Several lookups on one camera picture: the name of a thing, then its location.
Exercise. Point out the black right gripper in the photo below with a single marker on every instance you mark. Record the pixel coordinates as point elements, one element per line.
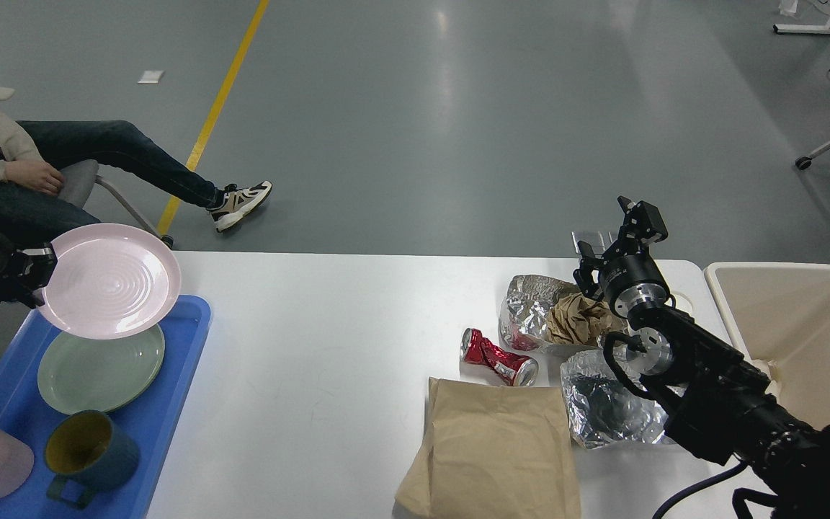
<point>626,278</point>

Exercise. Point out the pink plate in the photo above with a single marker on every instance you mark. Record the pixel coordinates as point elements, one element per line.
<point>110,282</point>

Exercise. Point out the brown paper ball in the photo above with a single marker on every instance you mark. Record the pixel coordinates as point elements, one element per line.
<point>578,320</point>

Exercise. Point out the dark teal mug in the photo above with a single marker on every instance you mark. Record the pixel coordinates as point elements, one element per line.
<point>89,454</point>

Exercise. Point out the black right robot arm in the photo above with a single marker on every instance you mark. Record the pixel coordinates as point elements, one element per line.
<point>716,402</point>

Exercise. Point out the floor outlet plates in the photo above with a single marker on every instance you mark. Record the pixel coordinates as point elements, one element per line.
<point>598,241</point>

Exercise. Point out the translucent plastic cup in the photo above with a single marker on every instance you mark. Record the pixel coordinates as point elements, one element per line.
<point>682,303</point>

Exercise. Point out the grey office chair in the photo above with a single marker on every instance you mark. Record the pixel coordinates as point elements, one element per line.
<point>82,177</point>

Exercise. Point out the seated person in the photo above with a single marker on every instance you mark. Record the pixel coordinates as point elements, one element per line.
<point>34,153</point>

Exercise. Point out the crumpled foil bag upper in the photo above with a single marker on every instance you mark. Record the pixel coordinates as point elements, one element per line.
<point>527,301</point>

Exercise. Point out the green plate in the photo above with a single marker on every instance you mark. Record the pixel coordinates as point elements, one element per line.
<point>77,374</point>

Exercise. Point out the blue plastic tray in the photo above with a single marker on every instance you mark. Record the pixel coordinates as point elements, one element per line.
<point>150,419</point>

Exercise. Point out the crushed red soda can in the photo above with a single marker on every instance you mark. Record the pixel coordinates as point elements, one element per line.
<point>513,369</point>

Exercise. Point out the crumpled foil sheet lower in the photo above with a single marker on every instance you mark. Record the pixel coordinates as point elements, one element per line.
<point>601,411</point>

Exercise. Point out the beige plastic bin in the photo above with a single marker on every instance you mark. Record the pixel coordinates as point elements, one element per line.
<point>778,314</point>

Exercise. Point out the white paper on floor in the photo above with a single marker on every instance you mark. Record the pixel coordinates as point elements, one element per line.
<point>151,77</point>

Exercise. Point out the brown paper bag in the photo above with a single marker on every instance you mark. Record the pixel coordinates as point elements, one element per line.
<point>493,452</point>

